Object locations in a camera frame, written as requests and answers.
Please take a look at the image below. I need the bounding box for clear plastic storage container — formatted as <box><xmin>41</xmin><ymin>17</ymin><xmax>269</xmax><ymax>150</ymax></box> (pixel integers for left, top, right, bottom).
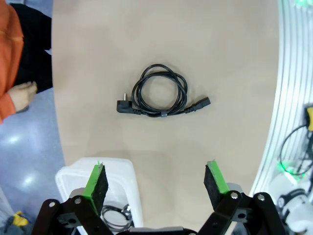
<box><xmin>55</xmin><ymin>157</ymin><xmax>144</xmax><ymax>235</ymax></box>

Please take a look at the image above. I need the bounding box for yellow garment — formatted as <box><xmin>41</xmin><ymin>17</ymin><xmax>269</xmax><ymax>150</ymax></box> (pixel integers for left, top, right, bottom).
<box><xmin>12</xmin><ymin>211</ymin><xmax>30</xmax><ymax>227</ymax></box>

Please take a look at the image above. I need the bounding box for person in orange hoodie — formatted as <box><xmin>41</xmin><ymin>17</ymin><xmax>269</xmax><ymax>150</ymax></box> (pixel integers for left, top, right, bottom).
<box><xmin>0</xmin><ymin>2</ymin><xmax>53</xmax><ymax>95</ymax></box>

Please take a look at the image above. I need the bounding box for thin black cable loop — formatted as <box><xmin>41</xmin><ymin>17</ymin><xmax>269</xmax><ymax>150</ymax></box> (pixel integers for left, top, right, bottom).
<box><xmin>280</xmin><ymin>124</ymin><xmax>313</xmax><ymax>176</ymax></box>

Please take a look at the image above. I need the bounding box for person's right forearm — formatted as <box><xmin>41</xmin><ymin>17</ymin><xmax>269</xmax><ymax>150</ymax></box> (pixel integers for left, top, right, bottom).
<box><xmin>0</xmin><ymin>92</ymin><xmax>17</xmax><ymax>125</ymax></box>

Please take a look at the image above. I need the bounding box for white ribbed panel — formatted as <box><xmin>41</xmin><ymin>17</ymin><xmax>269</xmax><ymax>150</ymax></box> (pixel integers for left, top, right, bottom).
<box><xmin>251</xmin><ymin>0</ymin><xmax>313</xmax><ymax>196</ymax></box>

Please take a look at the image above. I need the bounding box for yellow tag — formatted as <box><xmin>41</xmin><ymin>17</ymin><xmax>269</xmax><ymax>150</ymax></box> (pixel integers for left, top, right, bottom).
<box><xmin>304</xmin><ymin>105</ymin><xmax>313</xmax><ymax>132</ymax></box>

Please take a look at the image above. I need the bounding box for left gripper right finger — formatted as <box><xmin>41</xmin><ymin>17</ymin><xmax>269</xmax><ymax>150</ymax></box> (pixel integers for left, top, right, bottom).
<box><xmin>199</xmin><ymin>159</ymin><xmax>287</xmax><ymax>235</ymax></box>

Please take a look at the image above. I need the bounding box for black power cable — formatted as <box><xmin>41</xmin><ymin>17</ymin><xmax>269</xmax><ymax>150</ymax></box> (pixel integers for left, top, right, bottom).
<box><xmin>116</xmin><ymin>64</ymin><xmax>212</xmax><ymax>120</ymax></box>
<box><xmin>101</xmin><ymin>205</ymin><xmax>134</xmax><ymax>231</ymax></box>

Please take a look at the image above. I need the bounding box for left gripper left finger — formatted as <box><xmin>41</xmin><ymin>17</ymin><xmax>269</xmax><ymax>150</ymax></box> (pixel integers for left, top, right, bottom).
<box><xmin>33</xmin><ymin>161</ymin><xmax>112</xmax><ymax>235</ymax></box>

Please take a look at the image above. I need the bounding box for person's right hand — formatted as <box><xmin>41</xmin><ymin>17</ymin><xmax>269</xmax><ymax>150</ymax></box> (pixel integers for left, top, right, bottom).
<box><xmin>7</xmin><ymin>81</ymin><xmax>39</xmax><ymax>114</ymax></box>

